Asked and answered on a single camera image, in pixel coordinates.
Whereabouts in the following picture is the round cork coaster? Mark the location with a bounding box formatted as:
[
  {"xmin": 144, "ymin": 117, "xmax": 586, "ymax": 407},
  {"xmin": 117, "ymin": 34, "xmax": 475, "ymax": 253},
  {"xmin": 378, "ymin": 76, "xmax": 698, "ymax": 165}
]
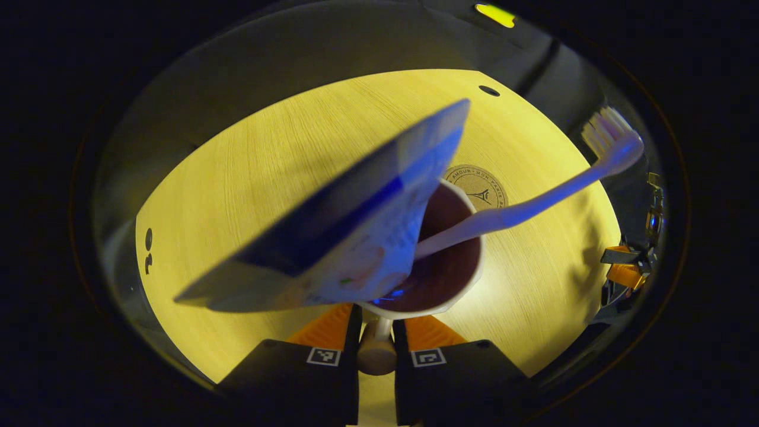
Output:
[{"xmin": 442, "ymin": 164, "xmax": 509, "ymax": 209}]

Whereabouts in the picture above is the light wooden desktop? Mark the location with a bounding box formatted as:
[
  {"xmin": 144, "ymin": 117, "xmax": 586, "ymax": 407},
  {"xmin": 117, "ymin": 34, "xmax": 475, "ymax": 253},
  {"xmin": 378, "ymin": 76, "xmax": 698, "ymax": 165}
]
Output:
[{"xmin": 135, "ymin": 69, "xmax": 622, "ymax": 426}]

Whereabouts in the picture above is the cream cup with wooden handle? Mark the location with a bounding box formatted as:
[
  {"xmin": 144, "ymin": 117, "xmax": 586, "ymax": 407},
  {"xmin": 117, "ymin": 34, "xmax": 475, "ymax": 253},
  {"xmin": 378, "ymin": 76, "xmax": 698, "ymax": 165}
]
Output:
[{"xmin": 356, "ymin": 180, "xmax": 487, "ymax": 376}]

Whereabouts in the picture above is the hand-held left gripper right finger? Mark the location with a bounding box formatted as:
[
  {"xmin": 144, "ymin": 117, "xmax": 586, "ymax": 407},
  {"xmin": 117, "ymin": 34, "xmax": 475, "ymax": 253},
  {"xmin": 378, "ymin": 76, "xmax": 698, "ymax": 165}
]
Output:
[{"xmin": 393, "ymin": 314, "xmax": 528, "ymax": 426}]

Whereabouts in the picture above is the white and blue toothpaste tube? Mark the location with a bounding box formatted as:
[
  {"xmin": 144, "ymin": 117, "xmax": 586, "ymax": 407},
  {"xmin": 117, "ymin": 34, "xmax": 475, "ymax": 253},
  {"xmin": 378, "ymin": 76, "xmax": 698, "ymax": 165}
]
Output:
[{"xmin": 174, "ymin": 98, "xmax": 471, "ymax": 313}]

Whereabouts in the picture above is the pale pink toothbrush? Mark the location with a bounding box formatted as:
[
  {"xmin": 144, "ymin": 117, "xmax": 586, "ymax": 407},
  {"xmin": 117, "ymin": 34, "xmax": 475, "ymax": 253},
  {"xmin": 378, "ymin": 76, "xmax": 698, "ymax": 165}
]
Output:
[{"xmin": 413, "ymin": 107, "xmax": 645, "ymax": 262}]

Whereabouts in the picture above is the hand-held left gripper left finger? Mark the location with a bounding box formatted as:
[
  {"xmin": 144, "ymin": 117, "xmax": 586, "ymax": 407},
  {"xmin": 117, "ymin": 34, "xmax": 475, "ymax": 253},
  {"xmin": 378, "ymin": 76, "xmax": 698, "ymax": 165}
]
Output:
[{"xmin": 216, "ymin": 302, "xmax": 362, "ymax": 427}]

